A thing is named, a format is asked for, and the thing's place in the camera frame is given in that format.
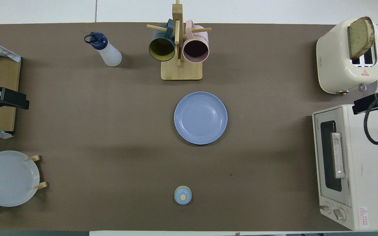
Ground dark teal mug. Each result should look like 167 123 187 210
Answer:
148 19 176 62

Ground pink ribbed mug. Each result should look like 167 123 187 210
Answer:
182 20 210 64

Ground wooden plate rack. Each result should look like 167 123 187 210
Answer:
0 155 48 207

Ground cream two-slot toaster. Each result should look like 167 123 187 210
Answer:
316 18 378 95

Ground blue round plate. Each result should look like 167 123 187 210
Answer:
174 91 228 145

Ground toasted bread slice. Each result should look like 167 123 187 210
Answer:
348 16 375 60

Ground grey plate in rack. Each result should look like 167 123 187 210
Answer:
0 150 40 207

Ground brown table mat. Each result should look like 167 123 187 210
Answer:
0 22 378 231

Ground white toaster oven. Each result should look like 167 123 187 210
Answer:
312 104 378 231

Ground wooden mug tree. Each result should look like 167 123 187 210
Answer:
146 0 212 81

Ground white squeeze bottle blue cap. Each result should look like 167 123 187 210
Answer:
84 32 122 67

